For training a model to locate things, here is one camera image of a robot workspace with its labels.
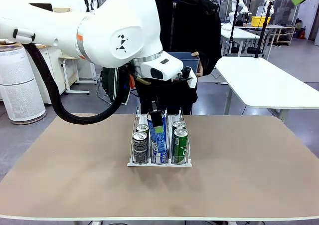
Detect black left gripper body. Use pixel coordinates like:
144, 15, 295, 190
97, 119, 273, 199
143, 80, 175, 102

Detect blue white beverage can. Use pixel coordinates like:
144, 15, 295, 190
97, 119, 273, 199
146, 111, 169, 154
151, 149, 169, 165

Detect blue storage bin orange trim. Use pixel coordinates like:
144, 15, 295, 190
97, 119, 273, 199
166, 51, 201, 80

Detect person's left forearm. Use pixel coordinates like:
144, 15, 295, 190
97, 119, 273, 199
200, 51, 222, 76

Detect person's left hand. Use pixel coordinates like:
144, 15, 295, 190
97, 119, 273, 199
191, 50, 204, 77

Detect black Pepsi can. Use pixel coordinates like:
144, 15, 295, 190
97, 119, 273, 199
136, 123, 150, 136
133, 131, 149, 164

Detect wooden shelf table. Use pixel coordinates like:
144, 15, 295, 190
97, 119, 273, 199
268, 24, 297, 46

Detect yellow plastic bin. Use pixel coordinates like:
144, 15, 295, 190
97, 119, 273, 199
251, 15, 272, 27

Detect dark green striped jacket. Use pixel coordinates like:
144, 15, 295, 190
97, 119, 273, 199
100, 66, 132, 105

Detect black tripod stand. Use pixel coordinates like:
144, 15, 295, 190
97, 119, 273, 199
254, 0, 274, 58

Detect white background table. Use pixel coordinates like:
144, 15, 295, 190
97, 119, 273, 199
220, 22, 261, 57

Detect person in black hooded jacket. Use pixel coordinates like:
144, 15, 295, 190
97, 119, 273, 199
136, 0, 222, 116

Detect small rolling side table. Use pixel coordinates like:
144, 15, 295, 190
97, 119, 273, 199
58, 55, 99, 95

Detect large white side table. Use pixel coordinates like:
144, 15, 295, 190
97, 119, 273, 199
214, 56, 319, 122

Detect white cabinet with wood top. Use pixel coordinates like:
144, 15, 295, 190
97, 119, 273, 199
26, 44, 78, 105

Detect white cylindrical air purifier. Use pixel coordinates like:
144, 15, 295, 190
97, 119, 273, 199
0, 44, 47, 125

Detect black computer monitor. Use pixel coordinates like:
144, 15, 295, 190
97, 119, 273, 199
29, 2, 53, 12

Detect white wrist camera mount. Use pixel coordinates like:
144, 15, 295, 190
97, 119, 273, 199
179, 66, 199, 88

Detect white wire can dispenser rack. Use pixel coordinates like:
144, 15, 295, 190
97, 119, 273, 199
127, 106, 193, 168

